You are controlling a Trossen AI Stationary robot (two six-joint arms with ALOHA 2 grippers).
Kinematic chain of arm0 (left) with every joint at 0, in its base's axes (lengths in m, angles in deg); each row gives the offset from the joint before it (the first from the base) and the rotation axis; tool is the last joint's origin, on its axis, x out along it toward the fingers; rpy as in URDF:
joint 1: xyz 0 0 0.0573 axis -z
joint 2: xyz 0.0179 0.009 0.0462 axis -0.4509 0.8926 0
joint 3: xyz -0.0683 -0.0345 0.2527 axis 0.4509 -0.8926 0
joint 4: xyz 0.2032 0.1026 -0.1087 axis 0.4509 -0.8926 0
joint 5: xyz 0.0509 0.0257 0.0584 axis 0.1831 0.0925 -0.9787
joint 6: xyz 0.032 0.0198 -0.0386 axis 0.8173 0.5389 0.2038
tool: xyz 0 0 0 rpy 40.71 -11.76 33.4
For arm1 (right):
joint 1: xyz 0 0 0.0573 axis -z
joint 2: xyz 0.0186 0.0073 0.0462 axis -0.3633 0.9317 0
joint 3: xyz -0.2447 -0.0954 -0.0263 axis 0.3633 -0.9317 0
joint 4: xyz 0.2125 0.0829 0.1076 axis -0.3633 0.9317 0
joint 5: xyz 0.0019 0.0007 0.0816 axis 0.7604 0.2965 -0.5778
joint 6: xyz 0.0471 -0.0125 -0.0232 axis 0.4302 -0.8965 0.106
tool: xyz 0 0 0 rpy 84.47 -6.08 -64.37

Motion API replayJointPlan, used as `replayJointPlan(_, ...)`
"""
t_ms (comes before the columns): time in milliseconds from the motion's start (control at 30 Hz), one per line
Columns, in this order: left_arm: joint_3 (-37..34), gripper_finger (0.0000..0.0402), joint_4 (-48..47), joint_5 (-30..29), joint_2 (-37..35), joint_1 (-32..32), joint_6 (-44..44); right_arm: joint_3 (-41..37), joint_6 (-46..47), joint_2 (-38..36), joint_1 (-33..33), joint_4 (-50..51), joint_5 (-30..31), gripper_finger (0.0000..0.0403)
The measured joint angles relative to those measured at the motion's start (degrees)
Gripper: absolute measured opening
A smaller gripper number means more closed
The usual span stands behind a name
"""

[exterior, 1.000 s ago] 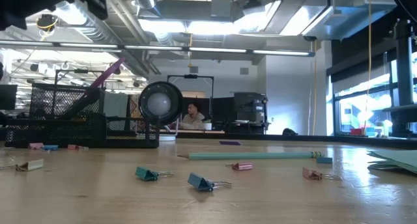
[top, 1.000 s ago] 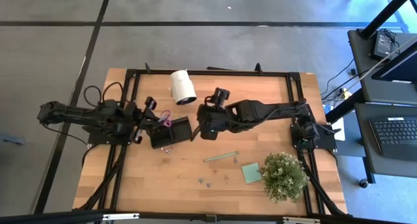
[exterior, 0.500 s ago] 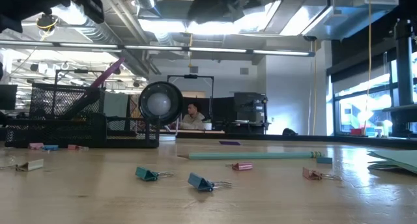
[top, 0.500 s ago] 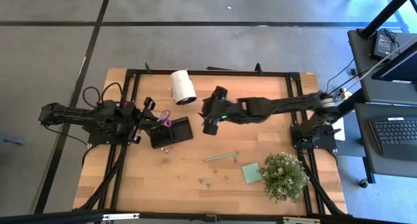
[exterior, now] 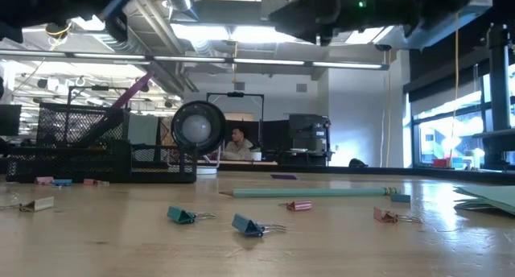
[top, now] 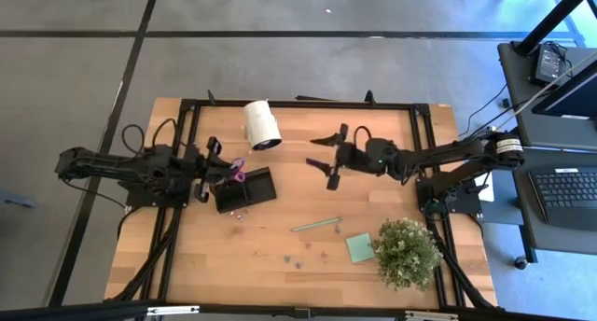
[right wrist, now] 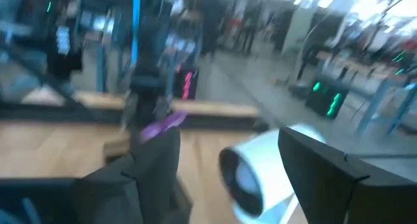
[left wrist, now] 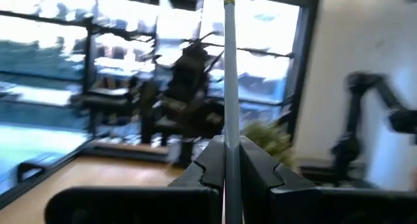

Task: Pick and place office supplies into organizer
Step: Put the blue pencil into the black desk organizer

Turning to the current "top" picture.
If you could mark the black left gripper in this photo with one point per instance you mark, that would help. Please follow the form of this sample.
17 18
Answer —
198 169

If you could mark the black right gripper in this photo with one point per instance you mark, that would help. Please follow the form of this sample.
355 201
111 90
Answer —
368 157

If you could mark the purple eraser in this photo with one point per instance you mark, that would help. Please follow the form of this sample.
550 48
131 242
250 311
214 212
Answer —
311 162

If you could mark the black mesh desk organizer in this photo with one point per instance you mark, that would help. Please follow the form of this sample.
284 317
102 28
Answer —
261 185

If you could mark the green pencil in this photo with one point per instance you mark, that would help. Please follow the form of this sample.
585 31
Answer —
317 224

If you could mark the green sticky note pad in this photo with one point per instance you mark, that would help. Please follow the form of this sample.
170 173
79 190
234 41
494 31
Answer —
359 248

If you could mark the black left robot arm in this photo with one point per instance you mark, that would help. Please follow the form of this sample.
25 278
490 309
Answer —
107 164

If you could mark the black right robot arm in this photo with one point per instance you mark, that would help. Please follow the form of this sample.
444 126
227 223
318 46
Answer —
448 155

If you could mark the artificial potted plant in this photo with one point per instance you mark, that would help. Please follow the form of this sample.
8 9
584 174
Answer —
406 253

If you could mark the white paper sheet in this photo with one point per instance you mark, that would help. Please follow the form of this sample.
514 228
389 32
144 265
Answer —
489 195

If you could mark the grey desk with monitor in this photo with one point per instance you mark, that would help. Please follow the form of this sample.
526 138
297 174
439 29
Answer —
522 101

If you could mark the blue floor object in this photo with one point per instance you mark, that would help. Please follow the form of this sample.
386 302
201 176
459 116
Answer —
18 201

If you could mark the black rig beam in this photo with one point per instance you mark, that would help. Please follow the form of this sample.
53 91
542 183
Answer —
70 311

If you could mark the black caster wheel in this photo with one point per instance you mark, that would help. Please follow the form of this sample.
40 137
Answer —
521 263

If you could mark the black power adapter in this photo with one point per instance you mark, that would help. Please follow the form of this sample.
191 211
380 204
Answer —
548 64

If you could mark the black laptop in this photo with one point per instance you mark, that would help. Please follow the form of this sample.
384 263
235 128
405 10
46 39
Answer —
564 190

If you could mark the grey desk with laptop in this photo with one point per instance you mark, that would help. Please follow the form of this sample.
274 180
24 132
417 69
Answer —
559 241

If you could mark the dark computer monitor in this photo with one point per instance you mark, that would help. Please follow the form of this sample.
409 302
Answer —
573 99

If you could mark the black vertical pole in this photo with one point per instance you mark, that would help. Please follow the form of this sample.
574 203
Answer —
555 18

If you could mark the black aluminium table frame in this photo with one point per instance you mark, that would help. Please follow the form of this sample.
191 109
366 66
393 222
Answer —
326 104

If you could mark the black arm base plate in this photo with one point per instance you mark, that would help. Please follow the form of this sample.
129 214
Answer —
466 205
140 199

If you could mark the silver bracket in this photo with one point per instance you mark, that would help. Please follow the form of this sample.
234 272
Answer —
431 316
172 310

